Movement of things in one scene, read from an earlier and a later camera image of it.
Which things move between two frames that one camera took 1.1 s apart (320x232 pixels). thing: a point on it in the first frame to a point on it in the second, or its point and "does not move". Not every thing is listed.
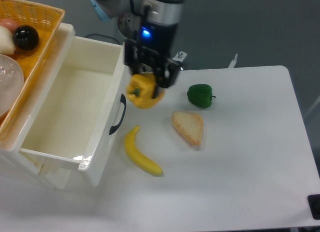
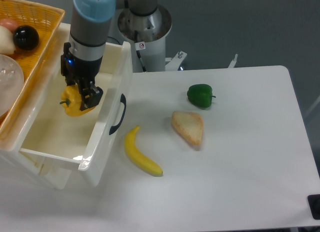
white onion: (7, 45) does not move
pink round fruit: (11, 25) does not move
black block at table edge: (314, 202) does not move
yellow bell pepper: (140, 89) to (72, 98)
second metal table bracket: (233, 63) does not move
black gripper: (160, 38) to (72, 68)
